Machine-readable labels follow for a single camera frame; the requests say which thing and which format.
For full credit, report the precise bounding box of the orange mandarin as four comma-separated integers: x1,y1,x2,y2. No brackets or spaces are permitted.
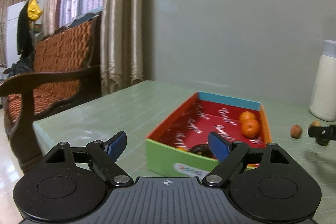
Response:
239,111,256,123
241,119,260,138

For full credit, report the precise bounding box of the small tan round fruit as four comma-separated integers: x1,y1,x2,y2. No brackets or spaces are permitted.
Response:
308,120,321,129

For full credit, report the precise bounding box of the reddish brown small fruit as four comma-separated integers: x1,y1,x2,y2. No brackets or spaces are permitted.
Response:
290,124,302,139

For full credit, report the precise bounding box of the cream thermos jug blue lid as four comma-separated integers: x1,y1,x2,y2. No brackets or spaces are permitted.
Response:
309,40,336,122

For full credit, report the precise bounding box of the dark fruit in box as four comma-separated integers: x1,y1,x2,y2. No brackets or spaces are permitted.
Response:
188,144,217,160

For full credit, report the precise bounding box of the green grid table mat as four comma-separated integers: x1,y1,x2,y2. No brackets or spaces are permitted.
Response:
33,81,335,217

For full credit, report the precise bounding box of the colourful red-lined cardboard box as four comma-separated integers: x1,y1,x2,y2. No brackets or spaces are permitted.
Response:
145,92,272,178

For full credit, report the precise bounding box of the wooden bench orange cushion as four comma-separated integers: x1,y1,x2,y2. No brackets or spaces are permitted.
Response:
1,12,102,173

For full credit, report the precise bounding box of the beige satin curtain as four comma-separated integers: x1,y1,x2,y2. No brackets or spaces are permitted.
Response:
100,0,143,95

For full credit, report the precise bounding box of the black hanging coat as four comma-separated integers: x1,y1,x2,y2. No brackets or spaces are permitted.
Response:
17,3,33,59

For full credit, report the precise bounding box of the yellow bag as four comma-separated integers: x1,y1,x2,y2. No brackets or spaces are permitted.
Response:
27,0,43,22

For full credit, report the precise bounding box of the white refrigerator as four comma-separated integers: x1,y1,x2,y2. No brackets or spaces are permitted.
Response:
5,1,27,68

